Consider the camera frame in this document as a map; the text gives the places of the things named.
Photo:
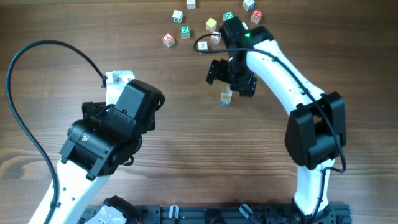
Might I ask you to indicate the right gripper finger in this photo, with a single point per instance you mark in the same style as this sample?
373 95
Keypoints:
247 90
214 72

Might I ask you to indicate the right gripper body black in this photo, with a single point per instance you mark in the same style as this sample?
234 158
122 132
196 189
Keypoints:
232 76

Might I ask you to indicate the red Y block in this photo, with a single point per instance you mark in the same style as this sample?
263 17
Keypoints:
227 100

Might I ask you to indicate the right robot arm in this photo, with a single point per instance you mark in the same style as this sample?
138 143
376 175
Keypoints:
316 130

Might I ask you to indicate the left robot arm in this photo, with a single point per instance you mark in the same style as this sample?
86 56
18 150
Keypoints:
108 136

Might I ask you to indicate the white block black drawing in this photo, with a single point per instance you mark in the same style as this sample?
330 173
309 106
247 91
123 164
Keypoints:
202 46

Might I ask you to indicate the red 9 block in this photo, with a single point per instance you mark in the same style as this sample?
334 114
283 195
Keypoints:
215 37

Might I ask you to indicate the white block red side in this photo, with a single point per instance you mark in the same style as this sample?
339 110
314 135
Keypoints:
245 26

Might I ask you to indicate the yellow top block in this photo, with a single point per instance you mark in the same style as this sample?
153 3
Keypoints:
211 24

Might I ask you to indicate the green Z block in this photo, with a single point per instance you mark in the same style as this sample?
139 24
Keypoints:
185 32

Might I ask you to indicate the red A block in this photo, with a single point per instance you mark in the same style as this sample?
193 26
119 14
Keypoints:
168 39

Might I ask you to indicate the green N block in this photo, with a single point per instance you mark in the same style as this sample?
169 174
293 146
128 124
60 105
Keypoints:
227 16

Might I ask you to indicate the red M block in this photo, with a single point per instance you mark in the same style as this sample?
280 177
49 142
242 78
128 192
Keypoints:
256 16

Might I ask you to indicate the blue sided block top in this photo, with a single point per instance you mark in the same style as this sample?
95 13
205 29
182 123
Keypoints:
248 5

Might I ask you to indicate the teal sided white block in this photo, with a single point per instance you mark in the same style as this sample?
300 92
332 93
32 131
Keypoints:
177 16

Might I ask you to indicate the plain block top edge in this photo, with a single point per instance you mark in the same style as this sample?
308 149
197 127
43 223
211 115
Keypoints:
191 4

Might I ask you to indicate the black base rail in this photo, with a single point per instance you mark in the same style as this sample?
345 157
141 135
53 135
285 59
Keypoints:
268 214

